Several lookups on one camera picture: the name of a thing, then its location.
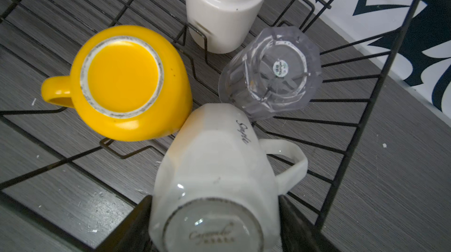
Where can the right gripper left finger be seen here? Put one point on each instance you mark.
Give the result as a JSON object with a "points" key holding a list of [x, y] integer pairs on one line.
{"points": [[132, 235]]}

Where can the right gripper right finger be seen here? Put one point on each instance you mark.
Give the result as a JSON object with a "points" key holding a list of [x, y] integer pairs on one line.
{"points": [[298, 234]]}

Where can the cream white mug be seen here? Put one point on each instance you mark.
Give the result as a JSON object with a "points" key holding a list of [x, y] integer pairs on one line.
{"points": [[218, 185]]}

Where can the yellow mug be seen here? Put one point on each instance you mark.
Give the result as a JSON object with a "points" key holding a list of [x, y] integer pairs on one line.
{"points": [[127, 83]]}

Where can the clear glass cup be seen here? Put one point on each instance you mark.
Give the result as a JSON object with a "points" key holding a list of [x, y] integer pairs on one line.
{"points": [[280, 70]]}

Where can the white mug red inside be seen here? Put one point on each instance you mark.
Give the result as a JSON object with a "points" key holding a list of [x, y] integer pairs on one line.
{"points": [[220, 26]]}

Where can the black wire dish rack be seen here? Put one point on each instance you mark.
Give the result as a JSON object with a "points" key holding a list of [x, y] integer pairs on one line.
{"points": [[53, 168]]}

